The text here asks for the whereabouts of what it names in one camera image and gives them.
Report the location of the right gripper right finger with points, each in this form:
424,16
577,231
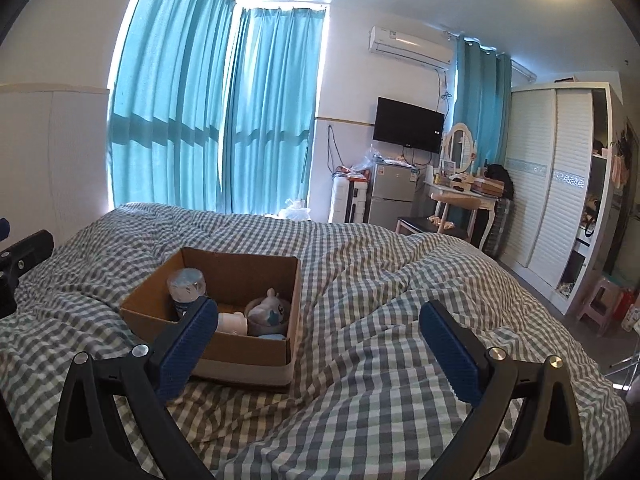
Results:
546,440

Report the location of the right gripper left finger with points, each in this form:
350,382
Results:
90,441

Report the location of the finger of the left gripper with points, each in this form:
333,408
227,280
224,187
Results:
4,229
17,260

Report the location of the white bear figurine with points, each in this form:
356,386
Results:
268,315

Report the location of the pink plastic stool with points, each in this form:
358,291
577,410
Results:
601,303

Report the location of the clear lidded jar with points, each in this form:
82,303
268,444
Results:
185,286

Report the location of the checkered bed duvet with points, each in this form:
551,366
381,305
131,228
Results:
368,399

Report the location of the brown cardboard box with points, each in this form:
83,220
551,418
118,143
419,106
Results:
236,282

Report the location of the teal window curtains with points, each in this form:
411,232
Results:
213,105

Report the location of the black cushioned stool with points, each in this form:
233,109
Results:
417,225

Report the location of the white dressing table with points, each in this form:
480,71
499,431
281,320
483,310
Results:
483,195

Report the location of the white sliding wardrobe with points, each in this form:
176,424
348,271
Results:
559,156

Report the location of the silver mini fridge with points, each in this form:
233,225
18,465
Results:
391,194

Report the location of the white oval vanity mirror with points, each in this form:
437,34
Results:
459,147

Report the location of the white floor appliance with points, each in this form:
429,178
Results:
339,199

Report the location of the teal side curtain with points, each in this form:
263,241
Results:
483,99

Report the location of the white air conditioner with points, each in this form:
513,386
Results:
409,48

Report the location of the black wall television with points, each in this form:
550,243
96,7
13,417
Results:
408,125

